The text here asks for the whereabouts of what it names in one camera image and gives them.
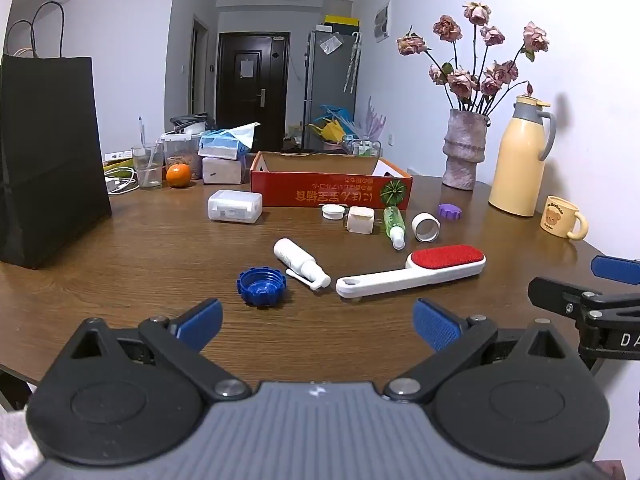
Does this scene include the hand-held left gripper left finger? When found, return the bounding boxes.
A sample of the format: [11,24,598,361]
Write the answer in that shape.
[47,298,252,402]

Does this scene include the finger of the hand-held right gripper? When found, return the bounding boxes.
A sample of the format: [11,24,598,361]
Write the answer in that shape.
[528,276,640,321]
[591,255,640,286]

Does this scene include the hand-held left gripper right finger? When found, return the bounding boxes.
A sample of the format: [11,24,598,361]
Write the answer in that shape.
[382,298,583,403]

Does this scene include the white and red lint brush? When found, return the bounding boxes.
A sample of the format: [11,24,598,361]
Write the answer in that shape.
[335,244,487,300]

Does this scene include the blue bottle cap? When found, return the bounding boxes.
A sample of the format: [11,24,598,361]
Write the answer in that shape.
[237,266,288,307]

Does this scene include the white jar lid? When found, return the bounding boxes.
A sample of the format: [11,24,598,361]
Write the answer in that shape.
[411,212,441,242]

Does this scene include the green spray bottle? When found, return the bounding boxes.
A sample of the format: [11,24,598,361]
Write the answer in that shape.
[383,206,407,250]

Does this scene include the white spray bottle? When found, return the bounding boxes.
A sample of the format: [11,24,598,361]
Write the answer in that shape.
[273,238,332,290]

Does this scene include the white plastic box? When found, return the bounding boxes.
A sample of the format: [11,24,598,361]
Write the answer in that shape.
[208,189,264,224]

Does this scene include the red cardboard box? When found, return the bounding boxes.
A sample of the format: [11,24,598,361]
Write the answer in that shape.
[250,151,414,209]

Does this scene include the yellow bear mug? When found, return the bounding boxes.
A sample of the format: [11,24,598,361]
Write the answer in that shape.
[539,195,590,241]

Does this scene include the yellow thermos jug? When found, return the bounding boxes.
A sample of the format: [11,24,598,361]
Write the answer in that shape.
[488,94,557,218]

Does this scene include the orange fruit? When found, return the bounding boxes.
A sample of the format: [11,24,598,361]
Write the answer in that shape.
[166,162,192,189]

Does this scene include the purple tissue pack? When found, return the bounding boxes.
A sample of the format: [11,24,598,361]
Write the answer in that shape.
[201,155,251,185]

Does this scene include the clear glass with straw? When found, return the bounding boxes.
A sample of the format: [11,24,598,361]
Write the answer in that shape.
[131,142,165,190]

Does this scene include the clear food container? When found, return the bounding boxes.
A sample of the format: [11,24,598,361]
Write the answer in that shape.
[161,132,203,181]

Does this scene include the pink stone vase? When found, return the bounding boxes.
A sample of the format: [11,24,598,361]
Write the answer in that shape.
[442,108,491,191]

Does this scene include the blue tissue pack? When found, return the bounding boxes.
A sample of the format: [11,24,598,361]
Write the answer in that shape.
[197,122,262,161]

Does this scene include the black folding stand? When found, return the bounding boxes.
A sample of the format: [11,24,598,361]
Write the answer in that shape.
[170,113,217,129]

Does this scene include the purple plastic hangers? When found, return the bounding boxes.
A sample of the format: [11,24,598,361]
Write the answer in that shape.
[357,97,388,141]

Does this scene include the light patterned cloth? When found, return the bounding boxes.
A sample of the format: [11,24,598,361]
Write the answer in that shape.
[0,407,43,480]

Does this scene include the black paper bag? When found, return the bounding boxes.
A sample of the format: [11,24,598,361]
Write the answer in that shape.
[0,1,113,270]

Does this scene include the dark entrance door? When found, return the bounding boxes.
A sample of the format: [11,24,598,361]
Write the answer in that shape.
[216,31,291,153]

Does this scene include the dried pink roses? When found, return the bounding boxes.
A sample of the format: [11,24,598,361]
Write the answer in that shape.
[396,1,551,113]

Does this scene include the blue plastic rack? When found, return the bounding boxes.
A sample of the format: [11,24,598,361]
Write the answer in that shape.
[319,104,357,123]

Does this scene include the grey refrigerator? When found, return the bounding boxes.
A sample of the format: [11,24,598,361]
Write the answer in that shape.
[302,30,358,151]

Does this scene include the white folded umbrella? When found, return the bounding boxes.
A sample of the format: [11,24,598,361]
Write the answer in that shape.
[343,31,362,94]

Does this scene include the yellow and black box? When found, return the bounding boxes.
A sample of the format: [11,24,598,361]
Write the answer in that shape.
[324,14,361,33]

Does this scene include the white cables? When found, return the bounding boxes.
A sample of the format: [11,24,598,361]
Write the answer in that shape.
[102,166,142,195]

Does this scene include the wire cart with bottles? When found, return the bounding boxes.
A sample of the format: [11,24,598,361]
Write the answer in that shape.
[345,137,383,157]

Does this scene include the interior door frame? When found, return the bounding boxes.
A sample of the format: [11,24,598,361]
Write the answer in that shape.
[189,15,210,116]

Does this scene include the white wall panel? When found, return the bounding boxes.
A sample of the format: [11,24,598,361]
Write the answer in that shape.
[374,1,392,43]

